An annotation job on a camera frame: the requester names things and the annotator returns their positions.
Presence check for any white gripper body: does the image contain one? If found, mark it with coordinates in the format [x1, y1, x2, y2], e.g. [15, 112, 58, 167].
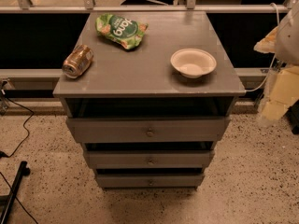
[257, 64, 299, 122]

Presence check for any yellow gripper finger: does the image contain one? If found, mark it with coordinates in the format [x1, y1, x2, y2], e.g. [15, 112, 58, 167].
[253, 27, 278, 53]

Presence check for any grey bottom drawer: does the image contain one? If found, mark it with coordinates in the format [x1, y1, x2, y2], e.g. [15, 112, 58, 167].
[95, 175, 205, 189]

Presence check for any grey drawer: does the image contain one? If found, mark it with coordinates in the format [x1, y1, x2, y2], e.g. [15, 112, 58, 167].
[83, 151, 215, 169]
[95, 175, 205, 189]
[66, 117, 230, 143]

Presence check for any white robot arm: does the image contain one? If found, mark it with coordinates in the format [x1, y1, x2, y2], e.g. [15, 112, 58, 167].
[253, 3, 299, 121]

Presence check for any grey wooden drawer cabinet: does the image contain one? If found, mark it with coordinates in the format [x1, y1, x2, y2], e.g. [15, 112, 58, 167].
[53, 11, 245, 177]

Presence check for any grey top drawer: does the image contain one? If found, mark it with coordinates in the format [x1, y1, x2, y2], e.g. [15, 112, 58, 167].
[66, 117, 230, 143]

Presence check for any grey middle drawer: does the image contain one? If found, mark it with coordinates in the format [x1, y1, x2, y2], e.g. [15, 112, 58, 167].
[83, 151, 215, 169]

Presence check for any white paper bowl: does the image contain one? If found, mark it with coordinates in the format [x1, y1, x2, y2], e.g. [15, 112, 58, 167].
[170, 49, 217, 78]

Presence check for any green snack bag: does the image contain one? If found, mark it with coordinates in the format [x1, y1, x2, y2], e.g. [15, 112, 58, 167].
[95, 13, 149, 50]

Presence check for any gold drink can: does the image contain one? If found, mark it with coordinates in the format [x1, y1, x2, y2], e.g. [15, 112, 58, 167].
[62, 45, 93, 78]

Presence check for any black stand leg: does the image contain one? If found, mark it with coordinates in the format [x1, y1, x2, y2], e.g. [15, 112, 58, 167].
[0, 161, 30, 224]

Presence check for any white cable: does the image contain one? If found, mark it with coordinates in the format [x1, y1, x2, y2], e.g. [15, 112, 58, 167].
[245, 2, 281, 93]

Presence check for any black floor cable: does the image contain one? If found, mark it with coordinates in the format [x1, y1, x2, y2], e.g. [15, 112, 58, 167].
[0, 91, 36, 159]

